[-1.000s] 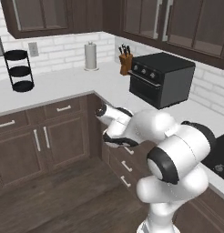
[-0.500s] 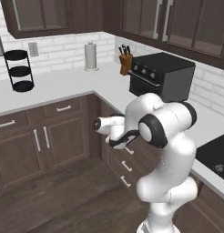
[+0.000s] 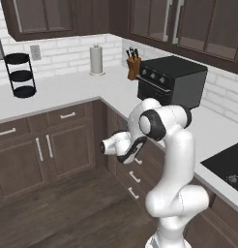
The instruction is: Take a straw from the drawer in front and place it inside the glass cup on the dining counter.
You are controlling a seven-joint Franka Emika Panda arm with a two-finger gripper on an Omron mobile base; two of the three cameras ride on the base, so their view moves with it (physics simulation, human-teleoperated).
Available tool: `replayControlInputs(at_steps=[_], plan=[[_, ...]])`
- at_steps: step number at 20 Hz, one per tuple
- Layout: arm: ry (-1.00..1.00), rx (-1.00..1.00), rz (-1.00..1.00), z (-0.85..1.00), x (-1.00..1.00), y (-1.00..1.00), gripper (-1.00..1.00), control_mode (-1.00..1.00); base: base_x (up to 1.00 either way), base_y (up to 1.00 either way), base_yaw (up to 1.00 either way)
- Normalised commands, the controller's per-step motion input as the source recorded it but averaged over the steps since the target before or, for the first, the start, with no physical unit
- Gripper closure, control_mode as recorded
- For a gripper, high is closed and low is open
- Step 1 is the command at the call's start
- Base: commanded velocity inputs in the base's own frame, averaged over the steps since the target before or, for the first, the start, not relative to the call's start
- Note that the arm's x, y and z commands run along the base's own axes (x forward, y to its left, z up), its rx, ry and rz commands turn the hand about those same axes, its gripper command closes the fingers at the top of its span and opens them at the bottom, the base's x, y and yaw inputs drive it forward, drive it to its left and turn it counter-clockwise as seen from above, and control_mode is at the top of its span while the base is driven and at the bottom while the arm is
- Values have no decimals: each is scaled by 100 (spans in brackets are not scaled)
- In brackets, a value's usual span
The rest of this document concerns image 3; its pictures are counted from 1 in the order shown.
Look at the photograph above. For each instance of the black toaster oven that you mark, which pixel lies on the black toaster oven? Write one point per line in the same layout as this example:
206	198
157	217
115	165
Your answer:
185	80

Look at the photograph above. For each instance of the grey wall socket plate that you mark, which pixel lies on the grey wall socket plate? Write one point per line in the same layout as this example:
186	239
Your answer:
35	52

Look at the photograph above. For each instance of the dark brown glass-door wall cupboards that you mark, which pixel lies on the dark brown glass-door wall cupboards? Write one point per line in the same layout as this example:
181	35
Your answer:
59	16
195	25

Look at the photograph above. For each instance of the brown cupboard door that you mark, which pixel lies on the brown cupboard door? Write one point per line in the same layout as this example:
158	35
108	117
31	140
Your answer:
17	164
72	148

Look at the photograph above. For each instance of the wooden knife block with knives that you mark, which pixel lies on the wooden knife block with knives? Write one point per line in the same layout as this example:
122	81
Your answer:
134	68

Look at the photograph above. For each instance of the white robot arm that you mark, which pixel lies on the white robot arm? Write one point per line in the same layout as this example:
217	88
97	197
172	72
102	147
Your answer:
175	161

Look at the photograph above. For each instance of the brown cupboard front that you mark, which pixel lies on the brown cupboard front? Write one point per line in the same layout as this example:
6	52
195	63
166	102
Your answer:
221	226

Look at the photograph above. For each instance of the black hob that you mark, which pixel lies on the black hob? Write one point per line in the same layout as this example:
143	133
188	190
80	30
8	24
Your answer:
227	164

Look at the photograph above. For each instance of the white paper towel roll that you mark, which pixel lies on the white paper towel roll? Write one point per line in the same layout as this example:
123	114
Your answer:
96	59

